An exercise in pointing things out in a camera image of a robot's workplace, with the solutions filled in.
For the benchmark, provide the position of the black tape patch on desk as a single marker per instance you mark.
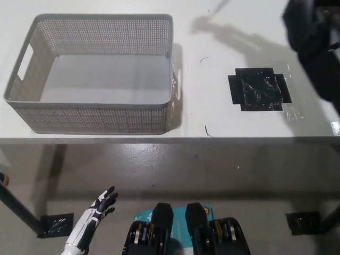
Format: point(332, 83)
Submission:
point(257, 90)

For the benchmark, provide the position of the grey perforated plastic basket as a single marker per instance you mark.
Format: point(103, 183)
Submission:
point(93, 119)

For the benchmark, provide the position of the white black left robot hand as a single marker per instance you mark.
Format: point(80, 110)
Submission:
point(91, 217)

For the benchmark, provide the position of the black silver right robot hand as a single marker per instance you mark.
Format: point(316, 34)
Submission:
point(302, 24)

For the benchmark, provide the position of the black metal table leg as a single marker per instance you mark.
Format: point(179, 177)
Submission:
point(21, 207)
point(332, 219)

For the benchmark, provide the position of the thin curved dark debris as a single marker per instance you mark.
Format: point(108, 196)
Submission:
point(201, 61)

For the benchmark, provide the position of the small brown orange object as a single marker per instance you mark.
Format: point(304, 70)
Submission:
point(4, 179)

